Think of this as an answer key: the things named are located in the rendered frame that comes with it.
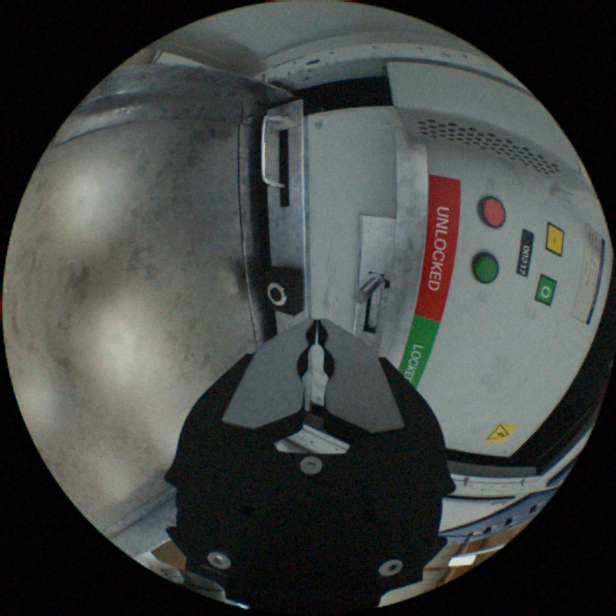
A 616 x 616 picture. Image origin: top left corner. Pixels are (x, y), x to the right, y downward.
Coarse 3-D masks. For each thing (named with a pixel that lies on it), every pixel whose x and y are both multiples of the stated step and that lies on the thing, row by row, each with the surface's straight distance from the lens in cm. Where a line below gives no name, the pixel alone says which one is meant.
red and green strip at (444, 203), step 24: (432, 192) 24; (456, 192) 24; (432, 216) 24; (456, 216) 24; (432, 240) 24; (456, 240) 24; (432, 264) 25; (432, 288) 25; (432, 312) 26; (432, 336) 28; (408, 360) 30
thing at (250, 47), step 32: (288, 0) 30; (320, 0) 30; (192, 32) 36; (224, 32) 35; (256, 32) 34; (288, 32) 33; (320, 32) 32; (352, 32) 32; (384, 32) 28; (416, 32) 31; (448, 32) 31; (224, 64) 35; (256, 64) 34
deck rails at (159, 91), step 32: (160, 64) 23; (96, 96) 26; (128, 96) 27; (160, 96) 28; (192, 96) 29; (224, 96) 30; (256, 96) 31; (64, 128) 27; (96, 128) 26; (160, 512) 48; (128, 544) 55; (160, 544) 49
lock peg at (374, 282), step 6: (372, 276) 26; (378, 276) 26; (366, 282) 24; (372, 282) 24; (378, 282) 25; (360, 288) 22; (366, 288) 22; (372, 288) 23; (378, 288) 26; (384, 288) 26; (354, 294) 22; (360, 294) 21; (366, 294) 21; (360, 300) 22; (366, 300) 22
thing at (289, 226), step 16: (272, 112) 34; (288, 112) 32; (304, 112) 30; (320, 112) 34; (304, 128) 29; (272, 144) 32; (288, 144) 30; (304, 144) 29; (272, 160) 31; (288, 160) 29; (304, 160) 28; (272, 176) 31; (288, 176) 29; (304, 176) 28; (272, 192) 30; (288, 192) 29; (304, 192) 28; (272, 208) 31; (288, 208) 29; (304, 208) 28; (272, 224) 31; (288, 224) 29; (304, 224) 28; (272, 240) 31; (288, 240) 29; (304, 240) 28; (272, 256) 32; (288, 256) 30; (304, 256) 28; (304, 272) 29; (304, 288) 30; (304, 304) 31; (288, 320) 34; (304, 384) 41
